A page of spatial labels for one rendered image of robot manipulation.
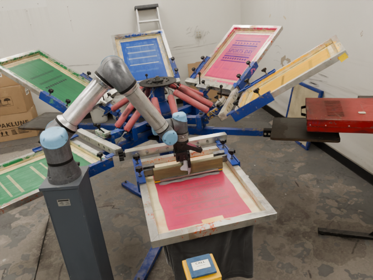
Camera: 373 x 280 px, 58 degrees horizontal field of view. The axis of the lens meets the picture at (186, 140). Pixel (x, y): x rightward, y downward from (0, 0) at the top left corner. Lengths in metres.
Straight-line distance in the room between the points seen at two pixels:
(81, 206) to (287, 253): 1.77
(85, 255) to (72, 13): 4.59
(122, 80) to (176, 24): 4.55
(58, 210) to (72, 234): 0.15
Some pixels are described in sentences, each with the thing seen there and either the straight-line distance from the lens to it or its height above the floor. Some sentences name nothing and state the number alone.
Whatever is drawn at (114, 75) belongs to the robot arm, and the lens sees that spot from 1.52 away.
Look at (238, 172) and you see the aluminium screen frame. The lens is 1.91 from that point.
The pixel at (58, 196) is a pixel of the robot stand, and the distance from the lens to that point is 1.66.
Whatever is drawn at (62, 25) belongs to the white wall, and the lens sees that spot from 5.92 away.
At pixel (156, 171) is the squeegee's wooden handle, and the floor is 1.04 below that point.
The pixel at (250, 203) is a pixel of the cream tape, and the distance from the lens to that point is 1.73.
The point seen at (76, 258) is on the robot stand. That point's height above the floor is 0.77.
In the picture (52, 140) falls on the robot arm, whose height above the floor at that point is 1.41.
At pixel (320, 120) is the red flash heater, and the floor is 1.10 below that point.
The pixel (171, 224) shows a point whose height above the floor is 0.95.
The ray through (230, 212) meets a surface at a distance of 1.67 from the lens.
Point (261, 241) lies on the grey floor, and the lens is 2.96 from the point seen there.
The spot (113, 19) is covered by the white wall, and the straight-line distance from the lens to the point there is 5.88.
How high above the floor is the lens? 1.96
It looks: 24 degrees down
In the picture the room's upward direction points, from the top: 6 degrees counter-clockwise
